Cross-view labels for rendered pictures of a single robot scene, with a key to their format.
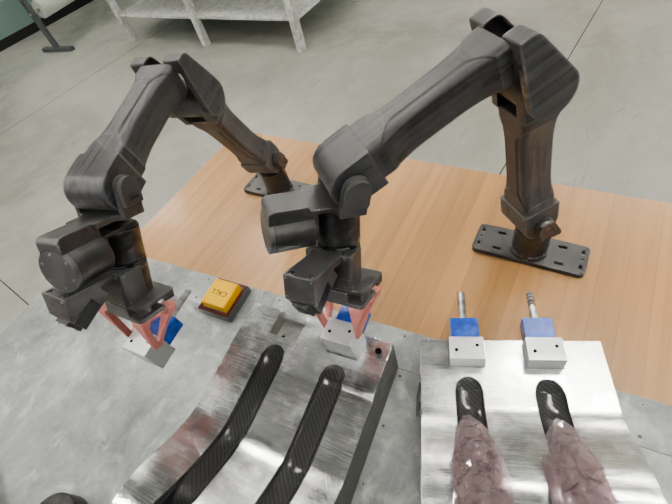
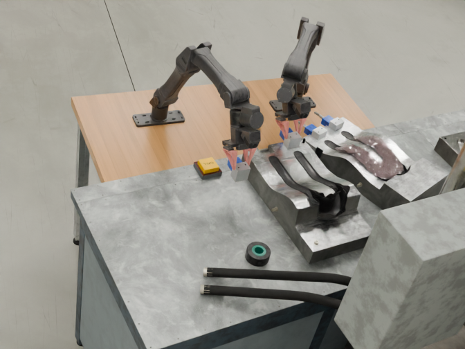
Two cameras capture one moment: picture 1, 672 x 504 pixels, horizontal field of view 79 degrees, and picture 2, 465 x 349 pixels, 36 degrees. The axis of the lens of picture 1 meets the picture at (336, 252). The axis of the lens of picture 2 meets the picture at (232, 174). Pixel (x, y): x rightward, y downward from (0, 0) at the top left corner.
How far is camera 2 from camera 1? 2.39 m
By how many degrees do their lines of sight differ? 51
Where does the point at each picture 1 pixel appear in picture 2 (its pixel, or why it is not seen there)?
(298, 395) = (295, 163)
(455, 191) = not seen: hidden behind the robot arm
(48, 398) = (181, 243)
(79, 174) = (235, 88)
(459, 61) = (309, 32)
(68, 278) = (260, 121)
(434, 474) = (347, 156)
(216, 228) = (149, 148)
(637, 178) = not seen: hidden behind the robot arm
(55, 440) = (210, 248)
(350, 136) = (295, 57)
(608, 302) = (329, 111)
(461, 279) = not seen: hidden behind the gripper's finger
